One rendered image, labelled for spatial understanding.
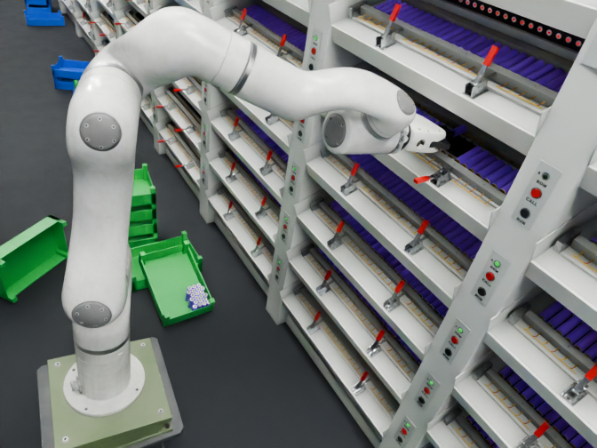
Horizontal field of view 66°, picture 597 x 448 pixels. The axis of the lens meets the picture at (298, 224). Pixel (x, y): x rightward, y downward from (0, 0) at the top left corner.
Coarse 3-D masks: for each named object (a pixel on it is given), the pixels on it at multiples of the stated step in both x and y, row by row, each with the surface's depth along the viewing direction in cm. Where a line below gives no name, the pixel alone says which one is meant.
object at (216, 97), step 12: (204, 0) 173; (216, 0) 167; (204, 12) 175; (216, 96) 190; (204, 108) 197; (204, 120) 200; (216, 144) 204; (204, 156) 210; (216, 180) 216; (204, 192) 221; (204, 204) 225; (204, 216) 229
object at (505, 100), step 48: (384, 0) 119; (432, 0) 108; (384, 48) 103; (432, 48) 99; (480, 48) 95; (528, 48) 91; (576, 48) 85; (432, 96) 95; (480, 96) 87; (528, 96) 84; (528, 144) 80
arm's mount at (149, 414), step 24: (48, 360) 119; (72, 360) 120; (144, 360) 125; (144, 384) 119; (144, 408) 114; (168, 408) 115; (72, 432) 106; (96, 432) 107; (120, 432) 108; (144, 432) 113
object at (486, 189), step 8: (440, 152) 102; (424, 160) 104; (432, 160) 103; (440, 160) 102; (448, 160) 100; (456, 168) 98; (464, 168) 98; (464, 176) 97; (472, 176) 96; (472, 184) 96; (480, 184) 94; (488, 184) 94; (480, 192) 95; (488, 192) 93; (496, 192) 92; (480, 200) 94; (496, 200) 92
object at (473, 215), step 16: (368, 64) 129; (448, 128) 111; (384, 160) 111; (400, 160) 106; (416, 160) 105; (400, 176) 109; (416, 176) 103; (432, 192) 100; (448, 192) 98; (464, 192) 97; (448, 208) 98; (464, 208) 94; (480, 208) 93; (464, 224) 96; (480, 224) 91
